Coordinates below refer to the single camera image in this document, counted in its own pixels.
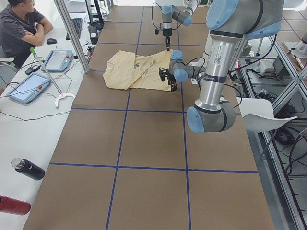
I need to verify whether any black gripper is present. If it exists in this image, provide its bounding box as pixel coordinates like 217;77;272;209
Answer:
162;23;172;51
168;76;177;92

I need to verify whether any cream long-sleeve printed shirt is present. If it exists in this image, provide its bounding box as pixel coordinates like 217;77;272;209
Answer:
103;50;172;92

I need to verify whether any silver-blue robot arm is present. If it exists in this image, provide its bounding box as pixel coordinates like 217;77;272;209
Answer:
168;0;284;133
155;0;201;51

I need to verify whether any black box with label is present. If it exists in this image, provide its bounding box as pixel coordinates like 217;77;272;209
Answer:
88;26;98;45

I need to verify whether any white plastic chair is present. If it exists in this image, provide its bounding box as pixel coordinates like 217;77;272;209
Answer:
237;97;297;132

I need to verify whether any black keyboard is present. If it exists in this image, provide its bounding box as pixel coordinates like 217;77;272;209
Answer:
71;18;83;39

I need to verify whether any far blue teach pendant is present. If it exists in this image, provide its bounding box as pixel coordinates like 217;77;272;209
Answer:
43;50;73;72

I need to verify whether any blue teach pendant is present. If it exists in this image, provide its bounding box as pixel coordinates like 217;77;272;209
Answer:
7;73;51;104
43;50;73;72

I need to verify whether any reacher grabber stick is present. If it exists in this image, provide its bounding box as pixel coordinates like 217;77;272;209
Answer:
30;47;75;109

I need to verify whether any black computer mouse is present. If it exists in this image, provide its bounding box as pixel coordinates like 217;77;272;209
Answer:
46;38;57;45

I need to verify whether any seated person dark shirt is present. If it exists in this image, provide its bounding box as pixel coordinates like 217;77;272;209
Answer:
0;0;53;68

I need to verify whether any near blue teach pendant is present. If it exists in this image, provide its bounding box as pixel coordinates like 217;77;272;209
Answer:
7;73;51;104

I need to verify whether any black water bottle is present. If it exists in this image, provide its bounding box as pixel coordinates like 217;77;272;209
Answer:
11;158;45;181

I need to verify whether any red water bottle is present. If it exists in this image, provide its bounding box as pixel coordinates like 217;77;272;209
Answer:
0;195;31;216

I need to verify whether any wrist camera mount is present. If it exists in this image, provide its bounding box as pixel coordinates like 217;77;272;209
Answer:
155;27;164;35
158;67;169;82

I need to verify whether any aluminium frame post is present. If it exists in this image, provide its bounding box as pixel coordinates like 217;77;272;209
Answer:
54;0;90;73

